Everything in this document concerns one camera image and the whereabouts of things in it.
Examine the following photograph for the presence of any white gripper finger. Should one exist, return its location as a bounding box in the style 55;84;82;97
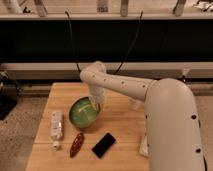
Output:
91;101;101;113

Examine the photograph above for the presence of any green ceramic bowl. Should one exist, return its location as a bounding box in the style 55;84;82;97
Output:
69;97;101;129

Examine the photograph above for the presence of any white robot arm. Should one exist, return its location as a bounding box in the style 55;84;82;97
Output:
80;61;206;171

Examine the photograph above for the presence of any white paper cup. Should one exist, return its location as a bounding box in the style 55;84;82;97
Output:
129;98;142;110

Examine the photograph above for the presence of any black smartphone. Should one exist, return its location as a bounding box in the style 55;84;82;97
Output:
92;133;116;158

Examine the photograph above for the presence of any white tube bottle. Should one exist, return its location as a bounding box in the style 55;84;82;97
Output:
50;111;63;150

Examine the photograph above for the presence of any red brown chili pepper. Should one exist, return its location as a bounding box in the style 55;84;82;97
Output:
70;132;84;158

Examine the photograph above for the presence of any white small box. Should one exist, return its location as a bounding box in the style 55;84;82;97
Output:
139;135;148;157

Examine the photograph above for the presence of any black object at left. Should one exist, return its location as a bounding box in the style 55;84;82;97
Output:
0;71;20;120

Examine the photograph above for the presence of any right black cable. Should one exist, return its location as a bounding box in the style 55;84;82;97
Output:
113;10;144;76

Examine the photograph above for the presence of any left black cable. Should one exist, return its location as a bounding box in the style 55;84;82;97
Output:
64;10;83;74

